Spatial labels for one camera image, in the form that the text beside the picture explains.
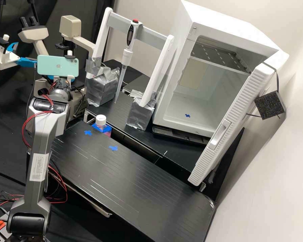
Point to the cream microscope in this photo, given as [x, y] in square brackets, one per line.
[70, 26]

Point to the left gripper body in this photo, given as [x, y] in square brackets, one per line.
[3, 60]

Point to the right wrist camera phone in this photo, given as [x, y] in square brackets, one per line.
[55, 66]

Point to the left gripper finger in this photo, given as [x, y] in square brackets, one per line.
[27, 62]
[12, 48]

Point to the white incubator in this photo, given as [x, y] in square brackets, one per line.
[224, 27]

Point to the small bottle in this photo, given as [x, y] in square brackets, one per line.
[100, 119]

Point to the black tray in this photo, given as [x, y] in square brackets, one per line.
[176, 133]

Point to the blue bottle holder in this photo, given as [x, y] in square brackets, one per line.
[97, 128]

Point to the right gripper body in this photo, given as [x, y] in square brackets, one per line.
[72, 78]

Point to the pipette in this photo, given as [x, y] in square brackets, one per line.
[130, 35]

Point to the incubator door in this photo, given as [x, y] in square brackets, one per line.
[232, 118]

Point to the white pipette stand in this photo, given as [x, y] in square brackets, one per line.
[156, 73]

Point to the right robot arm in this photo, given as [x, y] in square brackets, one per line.
[39, 151]

